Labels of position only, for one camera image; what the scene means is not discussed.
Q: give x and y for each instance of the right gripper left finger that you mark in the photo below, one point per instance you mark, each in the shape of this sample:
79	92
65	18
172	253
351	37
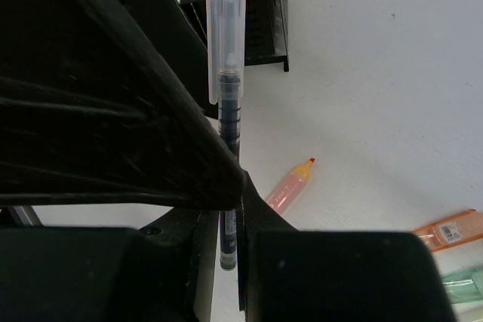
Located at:
91	113

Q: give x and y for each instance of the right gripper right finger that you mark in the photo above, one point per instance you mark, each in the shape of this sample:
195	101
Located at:
285	274

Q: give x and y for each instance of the pink orange-tip highlighter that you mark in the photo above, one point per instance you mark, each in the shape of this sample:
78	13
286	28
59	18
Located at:
290	186

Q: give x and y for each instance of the green highlighter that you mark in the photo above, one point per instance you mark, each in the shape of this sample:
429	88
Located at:
464	286

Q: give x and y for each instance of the pale yellow highlighter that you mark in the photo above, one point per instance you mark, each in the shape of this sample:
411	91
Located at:
470	315

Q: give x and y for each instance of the orange highlighter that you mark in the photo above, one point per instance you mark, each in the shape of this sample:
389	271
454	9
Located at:
457	229

